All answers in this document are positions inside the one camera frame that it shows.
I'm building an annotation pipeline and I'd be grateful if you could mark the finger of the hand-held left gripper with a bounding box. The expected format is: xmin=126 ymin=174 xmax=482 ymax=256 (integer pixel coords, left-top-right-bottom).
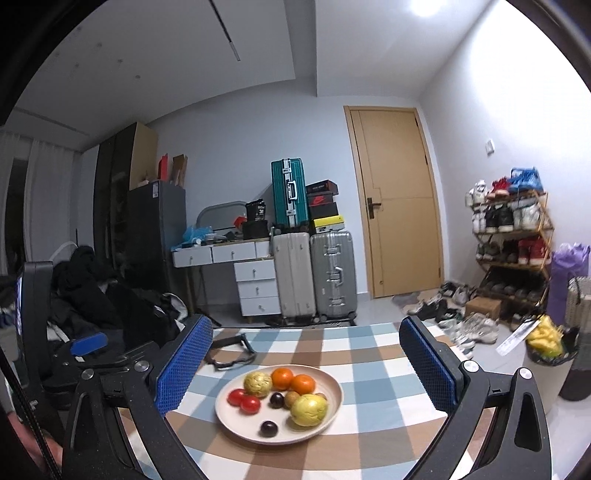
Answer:
xmin=55 ymin=333 xmax=139 ymax=370

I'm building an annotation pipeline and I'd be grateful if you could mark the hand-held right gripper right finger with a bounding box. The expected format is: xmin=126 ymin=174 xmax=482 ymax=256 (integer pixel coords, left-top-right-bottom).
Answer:
xmin=398 ymin=316 xmax=552 ymax=480

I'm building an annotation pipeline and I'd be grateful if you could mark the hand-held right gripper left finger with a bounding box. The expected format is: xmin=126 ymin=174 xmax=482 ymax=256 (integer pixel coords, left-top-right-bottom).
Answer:
xmin=62 ymin=314 xmax=215 ymax=480

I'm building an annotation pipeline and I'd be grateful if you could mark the wrinkled yellow-green passion fruit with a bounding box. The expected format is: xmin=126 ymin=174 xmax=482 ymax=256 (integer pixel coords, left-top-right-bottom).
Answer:
xmin=244 ymin=371 xmax=273 ymax=398

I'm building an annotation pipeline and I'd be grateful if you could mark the smooth yellow round fruit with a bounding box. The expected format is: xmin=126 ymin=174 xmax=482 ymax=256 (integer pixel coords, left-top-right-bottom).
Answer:
xmin=290 ymin=394 xmax=329 ymax=428

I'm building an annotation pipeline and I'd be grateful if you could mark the white round plate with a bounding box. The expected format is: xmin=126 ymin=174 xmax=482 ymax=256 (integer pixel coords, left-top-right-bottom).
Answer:
xmin=215 ymin=364 xmax=344 ymax=445

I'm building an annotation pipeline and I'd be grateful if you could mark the person's left hand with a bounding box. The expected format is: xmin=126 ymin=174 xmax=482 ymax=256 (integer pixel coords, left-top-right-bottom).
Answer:
xmin=21 ymin=431 xmax=63 ymax=476

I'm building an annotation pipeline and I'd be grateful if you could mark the scattered shoes pile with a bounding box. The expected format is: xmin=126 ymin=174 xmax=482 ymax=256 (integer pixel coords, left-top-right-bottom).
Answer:
xmin=406 ymin=282 xmax=499 ymax=361

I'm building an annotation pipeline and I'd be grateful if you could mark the pile of black clothes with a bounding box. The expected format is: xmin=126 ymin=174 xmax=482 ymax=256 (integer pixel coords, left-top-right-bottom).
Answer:
xmin=46 ymin=244 xmax=190 ymax=352

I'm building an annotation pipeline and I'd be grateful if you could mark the checkered tablecloth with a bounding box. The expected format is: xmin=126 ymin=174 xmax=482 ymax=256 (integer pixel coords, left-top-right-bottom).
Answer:
xmin=111 ymin=322 xmax=481 ymax=480

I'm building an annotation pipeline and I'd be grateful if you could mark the grey door mat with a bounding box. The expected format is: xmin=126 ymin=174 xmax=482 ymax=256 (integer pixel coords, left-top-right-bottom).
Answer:
xmin=392 ymin=291 xmax=432 ymax=308

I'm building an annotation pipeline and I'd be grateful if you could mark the cardboard box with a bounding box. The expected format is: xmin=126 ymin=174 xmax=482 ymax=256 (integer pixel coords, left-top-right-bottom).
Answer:
xmin=464 ymin=296 xmax=502 ymax=321

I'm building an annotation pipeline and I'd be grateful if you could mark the white paper sheet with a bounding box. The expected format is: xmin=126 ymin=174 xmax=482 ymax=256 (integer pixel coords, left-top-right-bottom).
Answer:
xmin=496 ymin=323 xmax=539 ymax=356

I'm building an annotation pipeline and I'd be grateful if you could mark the white curtain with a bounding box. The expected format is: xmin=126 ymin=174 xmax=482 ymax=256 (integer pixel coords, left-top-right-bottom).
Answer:
xmin=0 ymin=129 xmax=100 ymax=278

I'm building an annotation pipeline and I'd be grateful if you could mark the white desk with drawers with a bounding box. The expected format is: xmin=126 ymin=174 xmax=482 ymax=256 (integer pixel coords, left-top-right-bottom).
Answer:
xmin=172 ymin=239 xmax=282 ymax=319

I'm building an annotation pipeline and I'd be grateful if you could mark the bin with yellow bag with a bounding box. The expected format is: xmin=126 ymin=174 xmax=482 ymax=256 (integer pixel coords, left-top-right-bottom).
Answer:
xmin=525 ymin=315 xmax=580 ymax=365

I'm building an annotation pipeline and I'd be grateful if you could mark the dark grey refrigerator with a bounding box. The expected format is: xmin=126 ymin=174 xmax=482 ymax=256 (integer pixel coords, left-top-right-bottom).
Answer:
xmin=127 ymin=181 xmax=188 ymax=319

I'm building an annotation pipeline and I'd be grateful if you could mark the silver suitcase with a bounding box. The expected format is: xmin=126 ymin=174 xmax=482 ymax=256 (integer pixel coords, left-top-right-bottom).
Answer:
xmin=309 ymin=231 xmax=358 ymax=321

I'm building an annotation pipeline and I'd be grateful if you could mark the blue plastic bag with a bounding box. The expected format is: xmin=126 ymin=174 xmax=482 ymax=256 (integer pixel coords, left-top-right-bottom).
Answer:
xmin=182 ymin=225 xmax=214 ymax=244

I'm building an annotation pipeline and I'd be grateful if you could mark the beige suitcase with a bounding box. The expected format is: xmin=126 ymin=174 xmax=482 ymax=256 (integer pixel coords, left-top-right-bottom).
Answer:
xmin=270 ymin=231 xmax=317 ymax=324

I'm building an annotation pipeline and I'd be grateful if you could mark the grey rounded headboard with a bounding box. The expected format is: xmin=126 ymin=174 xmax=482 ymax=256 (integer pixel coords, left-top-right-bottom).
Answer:
xmin=196 ymin=199 xmax=247 ymax=241

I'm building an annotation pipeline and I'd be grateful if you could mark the wooden door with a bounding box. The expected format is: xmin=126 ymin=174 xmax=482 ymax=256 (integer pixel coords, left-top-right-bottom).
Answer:
xmin=344 ymin=106 xmax=445 ymax=300

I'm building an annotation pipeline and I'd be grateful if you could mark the woven basket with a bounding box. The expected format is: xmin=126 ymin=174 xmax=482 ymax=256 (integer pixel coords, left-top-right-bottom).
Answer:
xmin=566 ymin=275 xmax=591 ymax=333

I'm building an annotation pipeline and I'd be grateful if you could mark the assorted sneakers collection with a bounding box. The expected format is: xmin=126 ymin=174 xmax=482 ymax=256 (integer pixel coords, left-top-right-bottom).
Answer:
xmin=468 ymin=167 xmax=552 ymax=296

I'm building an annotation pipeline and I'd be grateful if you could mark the purple bag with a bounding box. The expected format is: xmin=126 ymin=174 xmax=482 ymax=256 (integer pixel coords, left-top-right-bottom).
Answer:
xmin=549 ymin=242 xmax=591 ymax=326

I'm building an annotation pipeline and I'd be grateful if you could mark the yellow and black shoe box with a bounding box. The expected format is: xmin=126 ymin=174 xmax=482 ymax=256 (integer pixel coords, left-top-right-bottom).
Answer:
xmin=310 ymin=216 xmax=345 ymax=234

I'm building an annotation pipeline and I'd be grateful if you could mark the wooden shoe rack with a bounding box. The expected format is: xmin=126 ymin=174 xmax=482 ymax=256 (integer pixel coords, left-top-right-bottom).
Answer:
xmin=468 ymin=185 xmax=555 ymax=319

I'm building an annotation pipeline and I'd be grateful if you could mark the tall wooden wardrobe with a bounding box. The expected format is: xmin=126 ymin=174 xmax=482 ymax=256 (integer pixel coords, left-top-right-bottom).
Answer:
xmin=95 ymin=121 xmax=160 ymax=278

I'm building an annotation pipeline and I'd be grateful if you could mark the black shoe box red logo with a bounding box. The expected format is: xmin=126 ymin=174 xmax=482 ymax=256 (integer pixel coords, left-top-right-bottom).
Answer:
xmin=308 ymin=194 xmax=339 ymax=220

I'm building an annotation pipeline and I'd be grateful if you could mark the brown cardboard piece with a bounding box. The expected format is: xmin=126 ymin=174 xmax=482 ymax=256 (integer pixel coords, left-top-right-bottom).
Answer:
xmin=172 ymin=154 xmax=189 ymax=188

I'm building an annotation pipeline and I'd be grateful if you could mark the teal suitcase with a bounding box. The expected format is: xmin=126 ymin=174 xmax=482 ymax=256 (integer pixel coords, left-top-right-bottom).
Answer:
xmin=270 ymin=158 xmax=309 ymax=230

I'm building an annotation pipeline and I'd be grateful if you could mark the round ceiling light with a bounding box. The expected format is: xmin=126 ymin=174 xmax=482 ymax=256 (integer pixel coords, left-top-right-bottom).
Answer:
xmin=409 ymin=0 xmax=451 ymax=19

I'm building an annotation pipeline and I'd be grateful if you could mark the black plastic frame with strap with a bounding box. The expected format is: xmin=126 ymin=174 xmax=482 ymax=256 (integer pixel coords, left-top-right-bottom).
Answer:
xmin=206 ymin=333 xmax=256 ymax=371

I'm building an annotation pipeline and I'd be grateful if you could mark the black cable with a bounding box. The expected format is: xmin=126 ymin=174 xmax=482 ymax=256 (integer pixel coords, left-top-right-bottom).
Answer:
xmin=0 ymin=346 xmax=63 ymax=480

